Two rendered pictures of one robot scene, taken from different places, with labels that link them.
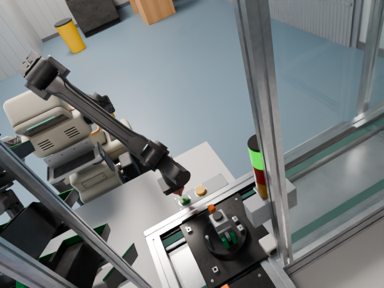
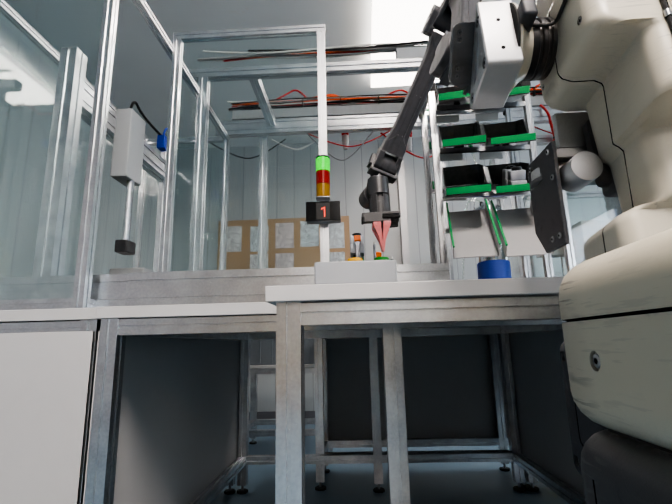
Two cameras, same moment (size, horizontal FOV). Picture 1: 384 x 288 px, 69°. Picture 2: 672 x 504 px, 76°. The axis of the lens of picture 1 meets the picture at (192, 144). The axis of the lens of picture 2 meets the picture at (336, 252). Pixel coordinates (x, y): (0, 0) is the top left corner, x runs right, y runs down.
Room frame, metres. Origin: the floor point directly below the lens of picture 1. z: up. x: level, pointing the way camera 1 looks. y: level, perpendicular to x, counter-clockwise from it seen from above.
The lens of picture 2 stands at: (1.78, 0.21, 0.75)
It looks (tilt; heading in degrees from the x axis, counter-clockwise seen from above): 12 degrees up; 192
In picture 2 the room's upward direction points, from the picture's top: 1 degrees counter-clockwise
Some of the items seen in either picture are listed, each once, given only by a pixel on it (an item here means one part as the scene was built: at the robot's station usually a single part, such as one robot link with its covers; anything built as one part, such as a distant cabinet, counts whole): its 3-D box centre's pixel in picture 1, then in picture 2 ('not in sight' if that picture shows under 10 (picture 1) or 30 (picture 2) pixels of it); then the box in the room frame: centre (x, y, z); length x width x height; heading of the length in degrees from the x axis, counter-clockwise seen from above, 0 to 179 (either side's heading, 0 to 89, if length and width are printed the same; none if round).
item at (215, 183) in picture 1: (203, 195); (355, 274); (0.68, 0.04, 0.93); 0.21 x 0.07 x 0.06; 99
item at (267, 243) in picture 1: (269, 245); not in sight; (0.39, -0.10, 0.97); 0.05 x 0.05 x 0.04; 9
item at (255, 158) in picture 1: (262, 152); (322, 165); (0.37, -0.12, 1.38); 0.05 x 0.05 x 0.05
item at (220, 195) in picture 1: (254, 185); (287, 285); (0.65, -0.16, 0.91); 0.89 x 0.06 x 0.11; 99
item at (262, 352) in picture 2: not in sight; (288, 348); (-1.47, -0.86, 0.73); 0.62 x 0.42 x 0.23; 99
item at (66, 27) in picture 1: (71, 36); not in sight; (6.05, 1.43, 0.29); 0.37 x 0.36 x 0.57; 10
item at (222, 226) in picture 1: (221, 223); (357, 245); (0.46, 0.01, 1.06); 0.08 x 0.04 x 0.07; 9
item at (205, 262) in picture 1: (226, 237); not in sight; (0.47, 0.01, 0.96); 0.24 x 0.24 x 0.02; 9
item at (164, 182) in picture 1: (171, 175); (379, 209); (0.68, 0.11, 1.10); 0.10 x 0.07 x 0.07; 100
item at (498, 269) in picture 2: not in sight; (496, 289); (-0.43, 0.55, 0.99); 0.16 x 0.16 x 0.27
